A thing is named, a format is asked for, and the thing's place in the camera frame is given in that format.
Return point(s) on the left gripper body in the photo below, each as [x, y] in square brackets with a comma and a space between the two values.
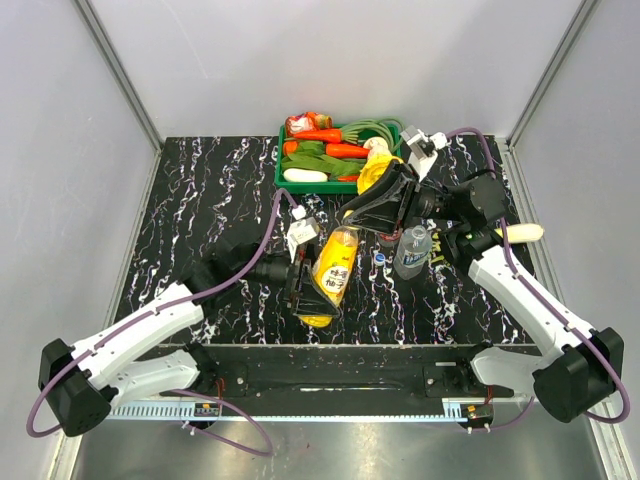
[303, 258]

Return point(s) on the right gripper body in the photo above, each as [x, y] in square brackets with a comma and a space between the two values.
[409, 198]

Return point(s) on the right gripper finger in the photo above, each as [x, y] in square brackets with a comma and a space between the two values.
[377, 218]
[383, 198]

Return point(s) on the red label water bottle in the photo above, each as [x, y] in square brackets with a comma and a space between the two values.
[389, 240]

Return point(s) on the yellow juice bottle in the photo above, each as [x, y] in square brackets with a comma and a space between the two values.
[331, 270]

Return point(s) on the blue label water bottle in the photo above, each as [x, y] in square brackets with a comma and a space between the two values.
[413, 250]

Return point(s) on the white bottle cap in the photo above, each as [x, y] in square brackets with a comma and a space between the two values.
[379, 259]

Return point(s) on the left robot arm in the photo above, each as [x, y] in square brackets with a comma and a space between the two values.
[82, 383]

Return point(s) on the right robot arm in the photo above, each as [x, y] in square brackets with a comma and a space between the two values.
[576, 366]

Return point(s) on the yellow toy cabbage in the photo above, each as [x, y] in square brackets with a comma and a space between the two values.
[373, 170]

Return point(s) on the toy mushroom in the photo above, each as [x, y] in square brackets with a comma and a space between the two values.
[376, 144]

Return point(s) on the green toy scallions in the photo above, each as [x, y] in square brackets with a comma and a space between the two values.
[359, 131]

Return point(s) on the toy celery stalk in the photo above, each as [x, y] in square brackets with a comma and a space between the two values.
[440, 250]

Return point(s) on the lower toy carrot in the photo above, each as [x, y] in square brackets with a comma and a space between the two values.
[343, 150]

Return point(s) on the toy carrot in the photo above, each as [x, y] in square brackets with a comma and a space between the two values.
[343, 150]
[333, 135]

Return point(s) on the upper toy carrot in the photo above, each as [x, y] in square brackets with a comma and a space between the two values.
[333, 135]

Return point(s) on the green plastic tray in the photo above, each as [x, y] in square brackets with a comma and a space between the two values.
[344, 185]

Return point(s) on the white toy radish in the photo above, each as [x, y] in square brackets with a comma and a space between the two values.
[296, 175]

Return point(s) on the green toy leafy vegetable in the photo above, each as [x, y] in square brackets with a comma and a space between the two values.
[311, 155]

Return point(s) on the red white snack packet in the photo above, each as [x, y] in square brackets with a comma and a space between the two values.
[307, 121]

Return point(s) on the small toy tomato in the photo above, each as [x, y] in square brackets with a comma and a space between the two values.
[289, 147]

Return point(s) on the pale toy corn cob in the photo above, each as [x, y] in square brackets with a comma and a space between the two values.
[522, 233]

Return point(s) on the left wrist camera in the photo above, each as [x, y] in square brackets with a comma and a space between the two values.
[303, 229]

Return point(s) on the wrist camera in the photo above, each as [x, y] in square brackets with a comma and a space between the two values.
[303, 229]
[424, 149]

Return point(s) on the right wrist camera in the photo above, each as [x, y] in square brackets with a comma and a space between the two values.
[424, 149]

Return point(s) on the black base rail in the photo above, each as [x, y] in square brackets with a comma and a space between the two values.
[409, 372]

